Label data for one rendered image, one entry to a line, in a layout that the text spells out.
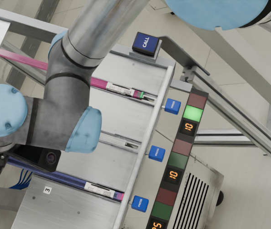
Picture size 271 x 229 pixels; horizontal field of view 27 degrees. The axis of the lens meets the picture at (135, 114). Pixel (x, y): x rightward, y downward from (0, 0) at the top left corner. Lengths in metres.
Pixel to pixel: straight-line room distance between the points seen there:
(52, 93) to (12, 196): 0.69
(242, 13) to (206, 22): 0.04
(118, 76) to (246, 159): 0.83
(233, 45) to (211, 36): 0.07
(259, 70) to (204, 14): 1.05
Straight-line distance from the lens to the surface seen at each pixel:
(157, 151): 1.16
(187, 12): 0.62
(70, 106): 0.89
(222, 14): 0.62
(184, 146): 1.19
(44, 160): 1.04
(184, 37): 2.49
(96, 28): 0.87
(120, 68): 1.24
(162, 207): 1.16
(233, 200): 1.92
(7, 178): 1.71
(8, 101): 0.85
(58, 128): 0.87
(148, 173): 1.62
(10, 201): 1.56
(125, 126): 1.19
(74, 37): 0.90
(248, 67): 1.64
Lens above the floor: 1.47
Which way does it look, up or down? 37 degrees down
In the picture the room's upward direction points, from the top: 54 degrees counter-clockwise
